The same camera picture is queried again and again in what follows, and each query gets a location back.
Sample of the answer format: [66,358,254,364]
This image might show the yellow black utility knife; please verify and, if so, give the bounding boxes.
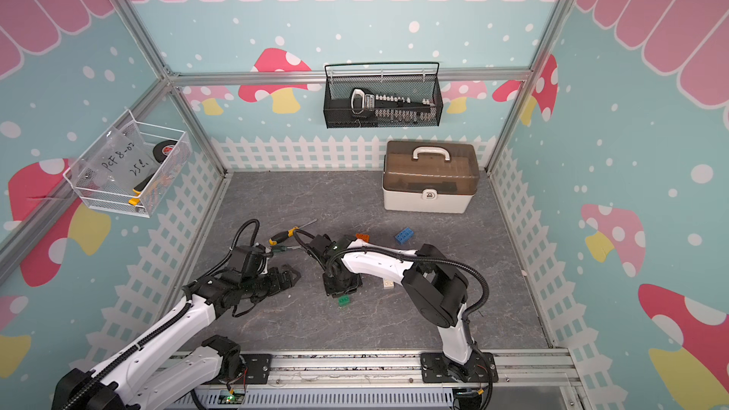
[127,175,155,209]

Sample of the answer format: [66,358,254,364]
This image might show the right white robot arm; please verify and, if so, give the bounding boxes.
[312,238,474,366]

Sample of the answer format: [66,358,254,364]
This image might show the white toolbox brown lid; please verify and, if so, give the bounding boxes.
[382,140,480,214]

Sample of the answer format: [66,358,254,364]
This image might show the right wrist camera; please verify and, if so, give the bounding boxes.
[308,235,338,267]

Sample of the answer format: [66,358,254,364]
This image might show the black tape roll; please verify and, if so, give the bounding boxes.
[153,140,178,163]

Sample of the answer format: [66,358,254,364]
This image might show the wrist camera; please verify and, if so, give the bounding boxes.
[232,244,271,280]
[308,235,338,267]

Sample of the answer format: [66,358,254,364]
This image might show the black wire mesh basket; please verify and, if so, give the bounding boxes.
[323,62,443,128]

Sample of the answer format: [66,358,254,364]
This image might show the dark green lego brick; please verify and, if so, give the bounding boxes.
[338,295,351,307]

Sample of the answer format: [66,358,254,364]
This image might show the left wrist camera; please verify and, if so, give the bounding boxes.
[232,244,271,280]

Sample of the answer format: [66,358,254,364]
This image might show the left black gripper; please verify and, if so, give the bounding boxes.
[241,264,301,304]

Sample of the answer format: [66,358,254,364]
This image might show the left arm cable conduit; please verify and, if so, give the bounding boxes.
[56,218,262,410]

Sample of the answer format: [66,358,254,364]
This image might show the socket wrench set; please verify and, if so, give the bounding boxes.
[349,88,440,125]

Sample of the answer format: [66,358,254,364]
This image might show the clear plastic wall bin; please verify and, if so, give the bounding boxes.
[63,110,193,218]

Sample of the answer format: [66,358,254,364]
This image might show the yellow black screwdriver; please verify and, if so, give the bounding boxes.
[269,219,316,246]

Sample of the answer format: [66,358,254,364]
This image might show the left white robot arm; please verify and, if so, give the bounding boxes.
[51,265,301,409]

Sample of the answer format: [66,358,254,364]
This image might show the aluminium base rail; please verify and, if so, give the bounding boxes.
[113,349,582,410]

